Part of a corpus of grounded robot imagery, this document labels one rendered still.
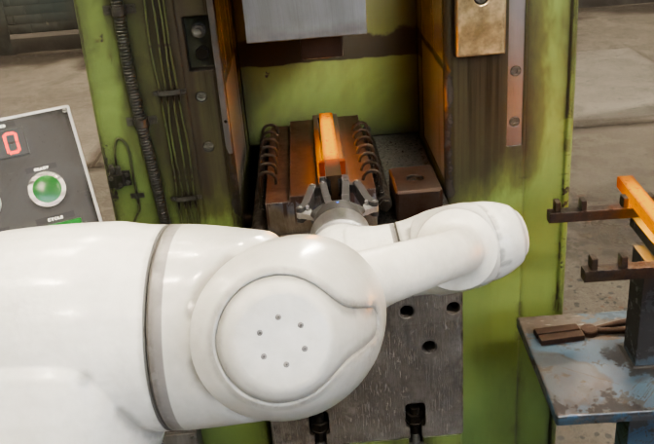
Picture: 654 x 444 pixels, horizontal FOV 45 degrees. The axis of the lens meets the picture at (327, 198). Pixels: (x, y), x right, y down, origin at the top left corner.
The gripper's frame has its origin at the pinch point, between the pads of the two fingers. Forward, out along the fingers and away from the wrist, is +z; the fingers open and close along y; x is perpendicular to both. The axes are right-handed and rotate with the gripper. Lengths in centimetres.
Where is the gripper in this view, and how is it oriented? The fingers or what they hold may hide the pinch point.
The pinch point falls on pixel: (333, 178)
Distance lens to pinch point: 135.8
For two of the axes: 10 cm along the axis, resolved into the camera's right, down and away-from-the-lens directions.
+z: -0.4, -4.2, 9.1
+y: 10.0, -0.8, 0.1
